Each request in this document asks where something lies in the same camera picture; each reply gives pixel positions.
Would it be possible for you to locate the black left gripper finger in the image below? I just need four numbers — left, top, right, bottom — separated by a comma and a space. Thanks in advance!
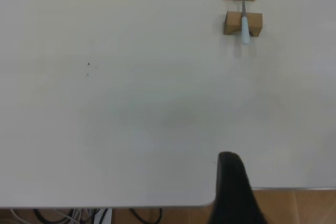
207, 151, 270, 224

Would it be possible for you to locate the spoon with light blue handle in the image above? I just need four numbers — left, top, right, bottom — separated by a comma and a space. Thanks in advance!
234, 0, 251, 46

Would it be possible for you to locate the arched wooden block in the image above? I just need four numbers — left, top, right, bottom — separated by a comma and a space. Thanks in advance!
223, 10, 264, 37

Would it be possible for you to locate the looped black cable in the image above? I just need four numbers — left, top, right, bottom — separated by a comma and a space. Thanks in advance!
128, 208, 163, 224
33, 208, 71, 224

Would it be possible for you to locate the white cable bundle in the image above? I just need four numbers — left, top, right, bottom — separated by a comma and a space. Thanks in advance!
9, 208, 98, 224

